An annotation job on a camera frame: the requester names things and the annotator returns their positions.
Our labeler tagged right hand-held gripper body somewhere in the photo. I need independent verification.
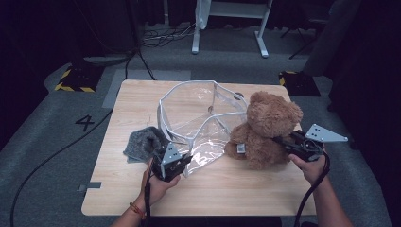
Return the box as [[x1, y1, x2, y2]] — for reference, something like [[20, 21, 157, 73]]
[[285, 123, 350, 163]]

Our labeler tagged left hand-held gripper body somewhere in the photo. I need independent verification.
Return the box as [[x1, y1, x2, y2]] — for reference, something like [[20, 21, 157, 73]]
[[151, 142, 185, 183]]

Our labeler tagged brown teddy bear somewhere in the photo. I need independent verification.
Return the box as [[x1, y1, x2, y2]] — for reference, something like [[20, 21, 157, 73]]
[[223, 90, 305, 171]]

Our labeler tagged gray towel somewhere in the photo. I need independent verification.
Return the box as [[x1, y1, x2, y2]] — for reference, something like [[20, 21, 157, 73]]
[[122, 126, 170, 165]]

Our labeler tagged transparent plastic bag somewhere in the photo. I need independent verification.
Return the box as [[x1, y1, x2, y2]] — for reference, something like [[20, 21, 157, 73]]
[[156, 79, 251, 179]]

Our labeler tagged person's right hand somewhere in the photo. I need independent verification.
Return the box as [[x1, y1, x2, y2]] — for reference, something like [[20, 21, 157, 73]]
[[288, 152, 328, 188]]

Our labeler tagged person's left hand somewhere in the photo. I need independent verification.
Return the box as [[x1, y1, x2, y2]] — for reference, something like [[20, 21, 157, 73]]
[[135, 158, 182, 209]]

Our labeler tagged yellow black striped base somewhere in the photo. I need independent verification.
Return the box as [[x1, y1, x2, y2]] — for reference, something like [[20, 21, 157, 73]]
[[278, 70, 322, 97], [53, 63, 105, 94]]

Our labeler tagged gray tape strip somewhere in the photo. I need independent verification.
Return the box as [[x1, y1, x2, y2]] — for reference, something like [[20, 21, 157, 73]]
[[78, 181, 102, 193]]

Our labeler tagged black tripod stand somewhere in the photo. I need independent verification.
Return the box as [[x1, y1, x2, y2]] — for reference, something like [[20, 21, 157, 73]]
[[279, 17, 326, 61]]

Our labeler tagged gray curtain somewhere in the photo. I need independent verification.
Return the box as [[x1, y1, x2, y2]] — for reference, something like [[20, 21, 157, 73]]
[[302, 0, 362, 78]]

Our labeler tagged white hanging cloth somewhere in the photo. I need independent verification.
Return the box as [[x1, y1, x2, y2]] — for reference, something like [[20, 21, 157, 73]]
[[195, 0, 211, 31]]

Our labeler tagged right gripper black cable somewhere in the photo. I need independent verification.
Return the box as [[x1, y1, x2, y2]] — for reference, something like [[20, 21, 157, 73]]
[[292, 150, 332, 227]]

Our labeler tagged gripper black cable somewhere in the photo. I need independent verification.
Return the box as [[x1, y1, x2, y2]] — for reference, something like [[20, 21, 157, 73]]
[[292, 150, 332, 227], [142, 174, 153, 227]]

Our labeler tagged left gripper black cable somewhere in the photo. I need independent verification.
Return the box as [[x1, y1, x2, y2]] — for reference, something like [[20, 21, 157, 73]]
[[142, 174, 153, 227]]

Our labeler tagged red bracelet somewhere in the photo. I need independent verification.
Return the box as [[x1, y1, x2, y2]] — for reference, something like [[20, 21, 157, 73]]
[[129, 201, 148, 221]]

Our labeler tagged black cable by stand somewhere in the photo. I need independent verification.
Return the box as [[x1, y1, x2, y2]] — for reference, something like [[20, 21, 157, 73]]
[[124, 46, 158, 81]]

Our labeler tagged white desk frame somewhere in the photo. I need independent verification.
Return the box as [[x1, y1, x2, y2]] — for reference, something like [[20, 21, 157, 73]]
[[191, 0, 274, 59]]

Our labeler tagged long black floor cable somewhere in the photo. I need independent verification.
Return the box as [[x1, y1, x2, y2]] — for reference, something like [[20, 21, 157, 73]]
[[9, 108, 114, 227]]

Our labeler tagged bundle of floor cables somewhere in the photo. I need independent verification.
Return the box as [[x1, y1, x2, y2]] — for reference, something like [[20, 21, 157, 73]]
[[141, 22, 197, 49]]

